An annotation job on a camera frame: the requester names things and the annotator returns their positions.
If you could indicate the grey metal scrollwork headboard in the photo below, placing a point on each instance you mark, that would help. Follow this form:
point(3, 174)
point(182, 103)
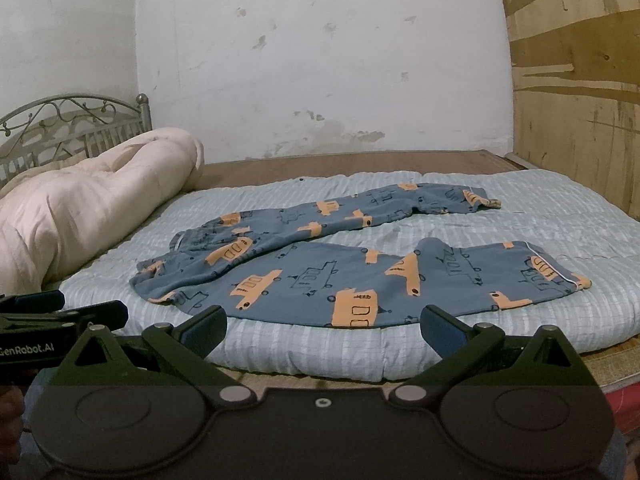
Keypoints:
point(58, 128)

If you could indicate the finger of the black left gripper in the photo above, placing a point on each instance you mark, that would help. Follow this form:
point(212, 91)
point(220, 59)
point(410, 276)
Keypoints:
point(112, 314)
point(37, 303)

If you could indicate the plywood wardrobe panel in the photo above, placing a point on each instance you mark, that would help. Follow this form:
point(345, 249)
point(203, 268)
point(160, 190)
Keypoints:
point(575, 67)

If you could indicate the brown wooden bed platform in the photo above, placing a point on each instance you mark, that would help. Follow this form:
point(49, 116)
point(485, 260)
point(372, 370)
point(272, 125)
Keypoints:
point(616, 367)

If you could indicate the cream rolled comforter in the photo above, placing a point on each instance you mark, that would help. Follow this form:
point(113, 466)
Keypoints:
point(56, 218)

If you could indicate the person's left hand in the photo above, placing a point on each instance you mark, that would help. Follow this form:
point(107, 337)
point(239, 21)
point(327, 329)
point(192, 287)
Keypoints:
point(12, 409)

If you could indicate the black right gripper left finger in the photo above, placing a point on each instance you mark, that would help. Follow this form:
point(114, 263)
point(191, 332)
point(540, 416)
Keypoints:
point(163, 355)

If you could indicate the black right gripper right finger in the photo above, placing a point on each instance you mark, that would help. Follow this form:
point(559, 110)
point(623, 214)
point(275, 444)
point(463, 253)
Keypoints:
point(484, 355)

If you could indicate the blue pants with orange trucks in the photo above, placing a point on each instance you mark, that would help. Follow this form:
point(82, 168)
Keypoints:
point(278, 265)

